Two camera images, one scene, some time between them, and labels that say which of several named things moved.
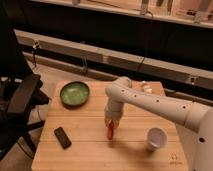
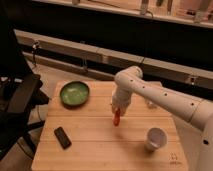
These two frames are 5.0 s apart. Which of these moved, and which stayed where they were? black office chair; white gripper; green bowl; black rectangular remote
Moved: white gripper
Stayed: black office chair; green bowl; black rectangular remote
